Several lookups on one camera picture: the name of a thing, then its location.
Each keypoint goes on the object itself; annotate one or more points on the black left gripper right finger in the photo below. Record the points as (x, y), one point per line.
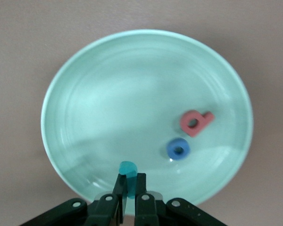
(145, 209)

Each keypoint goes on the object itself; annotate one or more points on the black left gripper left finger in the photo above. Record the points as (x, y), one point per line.
(106, 207)

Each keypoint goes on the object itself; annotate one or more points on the teal foam letter l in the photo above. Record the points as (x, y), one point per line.
(127, 168)

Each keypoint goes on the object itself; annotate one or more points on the blue foam letter o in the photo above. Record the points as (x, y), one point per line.
(172, 150)

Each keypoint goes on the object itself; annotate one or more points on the pink foam letter p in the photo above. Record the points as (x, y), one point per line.
(204, 118)

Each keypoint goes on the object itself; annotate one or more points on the light green plate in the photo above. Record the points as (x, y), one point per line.
(120, 106)

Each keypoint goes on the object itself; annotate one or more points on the brown table cover sheet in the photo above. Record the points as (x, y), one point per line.
(14, 70)

